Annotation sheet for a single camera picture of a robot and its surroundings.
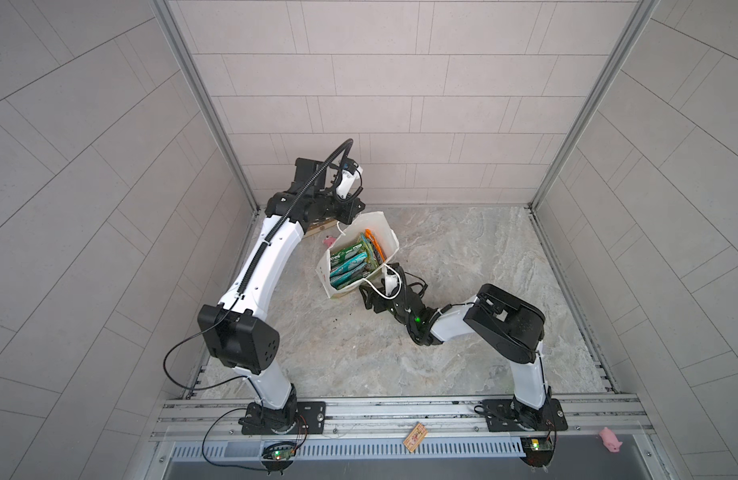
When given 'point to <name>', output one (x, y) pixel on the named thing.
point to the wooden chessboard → (319, 226)
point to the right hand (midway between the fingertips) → (368, 286)
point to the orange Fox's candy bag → (376, 246)
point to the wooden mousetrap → (415, 437)
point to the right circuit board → (538, 450)
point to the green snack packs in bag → (352, 263)
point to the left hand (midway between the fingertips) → (369, 199)
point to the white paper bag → (384, 236)
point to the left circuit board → (278, 456)
